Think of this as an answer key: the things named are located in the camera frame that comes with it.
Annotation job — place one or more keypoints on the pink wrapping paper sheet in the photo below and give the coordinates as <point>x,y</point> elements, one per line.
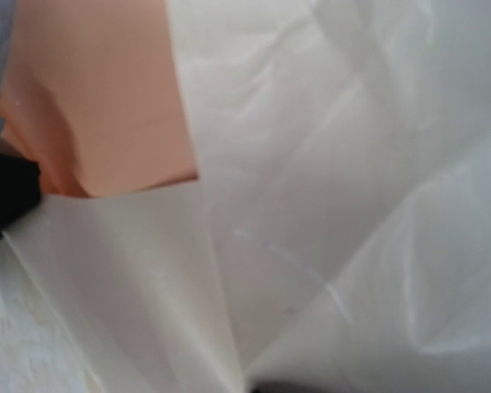
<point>275,196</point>

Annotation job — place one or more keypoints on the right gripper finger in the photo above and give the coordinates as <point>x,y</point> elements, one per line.
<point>20,190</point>

